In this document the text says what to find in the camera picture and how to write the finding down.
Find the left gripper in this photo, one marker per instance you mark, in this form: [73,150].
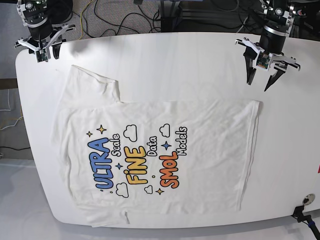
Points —
[279,61]

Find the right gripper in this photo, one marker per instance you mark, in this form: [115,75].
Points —
[45,36]

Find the white printed T-shirt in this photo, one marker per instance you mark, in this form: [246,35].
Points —
[166,157]

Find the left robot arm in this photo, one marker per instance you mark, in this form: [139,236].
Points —
[278,21]

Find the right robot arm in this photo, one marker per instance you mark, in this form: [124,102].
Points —
[46,21]

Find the silver table grommet right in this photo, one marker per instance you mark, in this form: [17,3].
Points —
[308,199]

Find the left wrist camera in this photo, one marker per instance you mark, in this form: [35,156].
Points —
[263,60]

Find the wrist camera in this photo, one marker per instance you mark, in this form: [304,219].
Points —
[263,60]
[42,55]

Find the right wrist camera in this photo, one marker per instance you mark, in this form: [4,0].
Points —
[42,55]

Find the black metal frame post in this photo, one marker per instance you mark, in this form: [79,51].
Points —
[170,14]

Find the black clamp with cable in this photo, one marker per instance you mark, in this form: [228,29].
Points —
[307,219]

